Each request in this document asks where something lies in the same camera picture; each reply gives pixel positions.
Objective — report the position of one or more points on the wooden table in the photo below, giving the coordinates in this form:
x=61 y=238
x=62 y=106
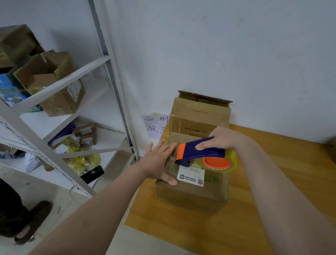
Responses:
x=294 y=184

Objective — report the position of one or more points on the person's right hand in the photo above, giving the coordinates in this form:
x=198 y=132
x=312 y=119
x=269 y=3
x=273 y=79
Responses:
x=225 y=139

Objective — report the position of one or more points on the blue printed packet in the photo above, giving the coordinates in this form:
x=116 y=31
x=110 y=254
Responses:
x=13 y=94

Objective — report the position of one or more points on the blue orange tape dispenser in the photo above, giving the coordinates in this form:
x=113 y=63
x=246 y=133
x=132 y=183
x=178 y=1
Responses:
x=197 y=151

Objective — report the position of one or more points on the stack of cardboard boxes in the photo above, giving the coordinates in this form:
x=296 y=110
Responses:
x=199 y=118

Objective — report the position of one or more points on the large worn shelf carton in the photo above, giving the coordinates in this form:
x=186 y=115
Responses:
x=57 y=105

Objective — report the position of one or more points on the person's left hand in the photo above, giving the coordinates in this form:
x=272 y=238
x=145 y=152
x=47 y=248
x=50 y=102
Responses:
x=156 y=163

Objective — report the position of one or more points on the yellow plastic bag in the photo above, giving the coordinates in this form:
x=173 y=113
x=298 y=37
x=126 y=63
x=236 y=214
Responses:
x=81 y=164

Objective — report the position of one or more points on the white paper wall sign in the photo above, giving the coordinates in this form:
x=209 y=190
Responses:
x=155 y=123

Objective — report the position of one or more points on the person's left forearm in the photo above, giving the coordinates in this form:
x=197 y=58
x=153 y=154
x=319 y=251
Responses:
x=86 y=220

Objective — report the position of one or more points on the white plastic bag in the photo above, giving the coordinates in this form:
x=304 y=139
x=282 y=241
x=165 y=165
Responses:
x=32 y=162

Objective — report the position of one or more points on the dark blue bag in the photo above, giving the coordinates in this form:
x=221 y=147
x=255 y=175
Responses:
x=62 y=134

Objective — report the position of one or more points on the dark crumpled shelf carton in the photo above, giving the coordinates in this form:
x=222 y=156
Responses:
x=18 y=44

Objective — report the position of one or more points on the black mobile phone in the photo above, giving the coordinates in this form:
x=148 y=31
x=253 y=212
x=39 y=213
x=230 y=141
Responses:
x=92 y=174

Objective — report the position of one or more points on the large green-printed cardboard box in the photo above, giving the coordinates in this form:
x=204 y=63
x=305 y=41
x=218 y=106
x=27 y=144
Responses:
x=194 y=197

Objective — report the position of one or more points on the grey metal shelf rack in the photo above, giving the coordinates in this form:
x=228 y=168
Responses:
x=57 y=84

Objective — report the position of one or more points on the small open carton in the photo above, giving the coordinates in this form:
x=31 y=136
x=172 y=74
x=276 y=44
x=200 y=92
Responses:
x=85 y=134

